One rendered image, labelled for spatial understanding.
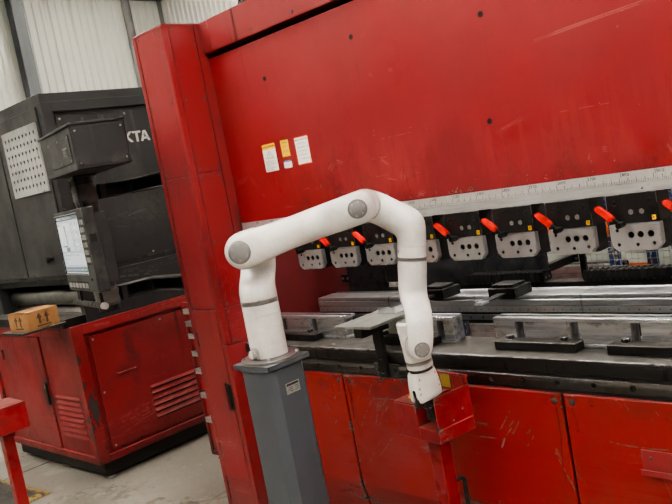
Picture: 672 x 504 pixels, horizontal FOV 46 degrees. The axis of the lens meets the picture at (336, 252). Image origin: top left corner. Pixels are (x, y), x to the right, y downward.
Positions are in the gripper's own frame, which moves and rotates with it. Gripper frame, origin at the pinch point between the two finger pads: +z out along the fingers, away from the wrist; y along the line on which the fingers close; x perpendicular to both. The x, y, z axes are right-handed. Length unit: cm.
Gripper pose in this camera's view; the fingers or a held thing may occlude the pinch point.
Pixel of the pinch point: (432, 413)
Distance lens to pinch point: 256.1
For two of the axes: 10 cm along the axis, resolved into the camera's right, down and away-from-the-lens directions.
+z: 2.5, 9.6, 1.5
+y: -7.7, 2.9, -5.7
